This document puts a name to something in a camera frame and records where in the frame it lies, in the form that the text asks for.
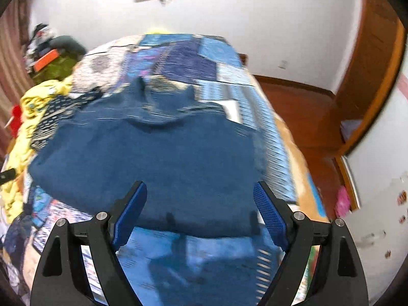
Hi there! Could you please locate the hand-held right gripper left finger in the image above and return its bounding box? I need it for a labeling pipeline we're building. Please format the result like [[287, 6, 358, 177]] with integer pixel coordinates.
[[30, 181, 149, 306]]

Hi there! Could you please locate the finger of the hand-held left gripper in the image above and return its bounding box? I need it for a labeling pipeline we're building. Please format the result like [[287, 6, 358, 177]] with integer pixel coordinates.
[[0, 170, 17, 185]]

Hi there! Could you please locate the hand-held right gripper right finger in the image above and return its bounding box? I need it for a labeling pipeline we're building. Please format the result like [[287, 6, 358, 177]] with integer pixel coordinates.
[[253, 181, 370, 306]]

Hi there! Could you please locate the blue denim jacket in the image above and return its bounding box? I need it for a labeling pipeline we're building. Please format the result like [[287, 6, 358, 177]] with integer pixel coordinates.
[[28, 78, 266, 240]]

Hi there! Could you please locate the pile of mixed clothes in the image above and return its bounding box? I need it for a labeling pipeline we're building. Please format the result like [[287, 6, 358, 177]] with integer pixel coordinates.
[[27, 24, 60, 58]]

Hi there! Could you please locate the red plush toy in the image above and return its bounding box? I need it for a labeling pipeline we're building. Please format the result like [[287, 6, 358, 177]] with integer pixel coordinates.
[[9, 105, 23, 138]]

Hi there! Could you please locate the orange bedsheet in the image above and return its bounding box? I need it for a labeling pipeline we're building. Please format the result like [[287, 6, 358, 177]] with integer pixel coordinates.
[[273, 115, 331, 224]]

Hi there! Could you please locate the pink bag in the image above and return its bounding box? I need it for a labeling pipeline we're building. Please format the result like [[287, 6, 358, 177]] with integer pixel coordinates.
[[334, 186, 351, 219]]

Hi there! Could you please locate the yellow printed blanket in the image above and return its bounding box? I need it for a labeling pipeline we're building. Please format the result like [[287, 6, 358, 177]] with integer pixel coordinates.
[[0, 80, 74, 224]]

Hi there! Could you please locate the brown striped curtain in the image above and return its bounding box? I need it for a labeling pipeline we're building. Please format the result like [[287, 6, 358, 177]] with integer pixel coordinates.
[[0, 0, 36, 155]]

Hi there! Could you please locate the purple cloth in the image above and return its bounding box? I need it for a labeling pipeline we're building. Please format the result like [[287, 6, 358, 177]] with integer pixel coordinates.
[[339, 119, 364, 143]]

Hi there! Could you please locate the white heart-print sliding door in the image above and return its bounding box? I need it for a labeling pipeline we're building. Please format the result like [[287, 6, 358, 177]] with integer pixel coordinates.
[[346, 70, 408, 306]]

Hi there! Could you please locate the green patterned cloth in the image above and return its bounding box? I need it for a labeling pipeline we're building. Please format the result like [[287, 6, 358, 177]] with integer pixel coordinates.
[[33, 53, 81, 85]]

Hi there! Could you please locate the orange box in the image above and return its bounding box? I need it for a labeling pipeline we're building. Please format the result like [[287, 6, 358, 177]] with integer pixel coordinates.
[[33, 49, 60, 72]]

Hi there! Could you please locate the grey garment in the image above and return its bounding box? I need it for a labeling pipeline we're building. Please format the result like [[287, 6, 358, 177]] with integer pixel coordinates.
[[51, 35, 89, 55]]

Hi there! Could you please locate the blue patchwork quilt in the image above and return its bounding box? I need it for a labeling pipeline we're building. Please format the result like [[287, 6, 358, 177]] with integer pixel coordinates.
[[0, 33, 301, 306]]

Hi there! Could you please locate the yellow plush pillow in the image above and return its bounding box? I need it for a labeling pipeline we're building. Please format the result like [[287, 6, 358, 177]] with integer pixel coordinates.
[[145, 27, 173, 36]]

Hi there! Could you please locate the wooden room door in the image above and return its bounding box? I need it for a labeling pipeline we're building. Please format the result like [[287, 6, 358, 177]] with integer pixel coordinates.
[[332, 0, 400, 128]]

